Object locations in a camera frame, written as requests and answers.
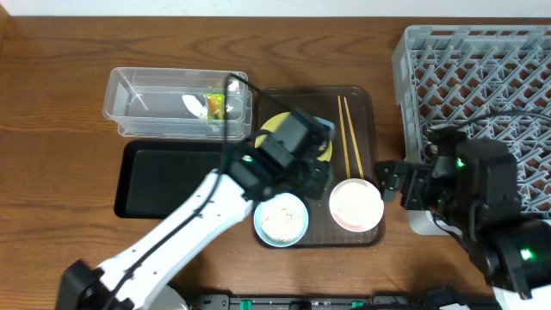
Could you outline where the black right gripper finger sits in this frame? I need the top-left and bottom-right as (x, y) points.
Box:
(375, 160), (403, 179)
(381, 178), (403, 202)

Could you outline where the light blue bowl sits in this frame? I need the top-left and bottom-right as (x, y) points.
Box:
(253, 193), (309, 248)

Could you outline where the green pandan cake wrapper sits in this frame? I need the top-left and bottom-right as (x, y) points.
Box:
(204, 93), (225, 120)

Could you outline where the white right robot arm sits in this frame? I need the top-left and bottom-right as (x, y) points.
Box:
(375, 126), (550, 300)

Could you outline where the grey dishwasher rack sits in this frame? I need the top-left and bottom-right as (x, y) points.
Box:
(392, 25), (550, 220)

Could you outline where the black food waste tray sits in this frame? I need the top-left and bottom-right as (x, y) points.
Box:
(114, 139), (222, 219)

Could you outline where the clear plastic waste bin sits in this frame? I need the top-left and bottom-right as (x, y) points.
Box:
(103, 67), (252, 140)

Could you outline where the left wooden chopstick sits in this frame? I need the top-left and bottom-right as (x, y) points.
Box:
(337, 96), (351, 179)

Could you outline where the wooden chopstick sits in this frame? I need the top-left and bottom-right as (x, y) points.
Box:
(337, 96), (351, 179)
(344, 96), (365, 179)

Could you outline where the pink bowl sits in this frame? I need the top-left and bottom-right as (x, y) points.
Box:
(329, 178), (384, 233)

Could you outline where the yellow plate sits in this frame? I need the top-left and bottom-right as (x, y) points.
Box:
(255, 112), (332, 162)

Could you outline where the dark brown serving tray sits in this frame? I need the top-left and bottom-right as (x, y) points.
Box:
(266, 86), (386, 248)

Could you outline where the right wooden chopstick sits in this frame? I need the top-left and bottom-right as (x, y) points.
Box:
(344, 96), (365, 179)

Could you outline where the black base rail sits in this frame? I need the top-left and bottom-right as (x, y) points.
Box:
(176, 286), (502, 310)

